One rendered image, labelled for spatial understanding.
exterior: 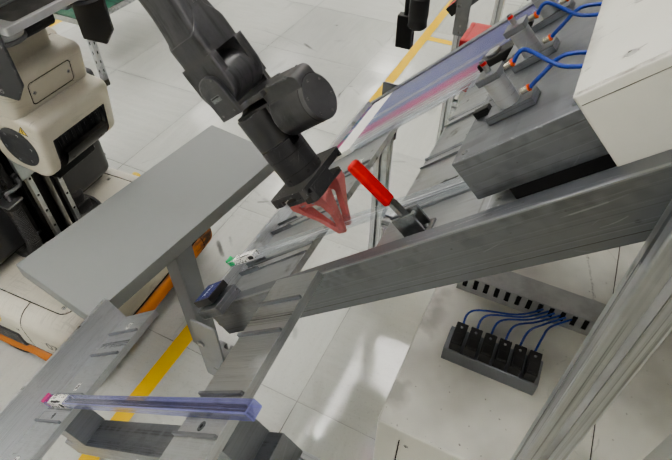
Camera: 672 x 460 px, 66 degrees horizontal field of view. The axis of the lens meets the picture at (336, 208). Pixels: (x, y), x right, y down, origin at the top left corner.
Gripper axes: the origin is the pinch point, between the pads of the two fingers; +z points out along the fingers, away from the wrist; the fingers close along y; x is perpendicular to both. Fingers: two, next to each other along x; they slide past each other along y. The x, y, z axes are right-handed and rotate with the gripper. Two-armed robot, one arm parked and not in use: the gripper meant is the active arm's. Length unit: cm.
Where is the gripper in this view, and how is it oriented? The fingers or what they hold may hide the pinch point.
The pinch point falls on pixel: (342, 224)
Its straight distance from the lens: 72.5
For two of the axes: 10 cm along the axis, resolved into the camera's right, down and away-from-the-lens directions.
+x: -7.0, 2.1, 6.8
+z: 5.6, 7.5, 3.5
